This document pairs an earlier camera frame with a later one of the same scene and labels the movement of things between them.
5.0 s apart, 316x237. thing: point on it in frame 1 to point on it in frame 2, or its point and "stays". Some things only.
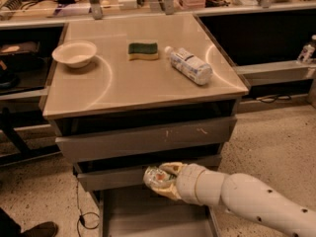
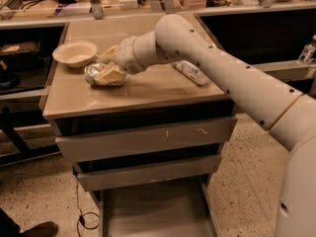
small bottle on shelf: x=307 y=51 stays
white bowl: x=77 y=53 stays
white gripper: x=187 y=183 to x=125 y=55
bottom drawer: x=153 y=213 stays
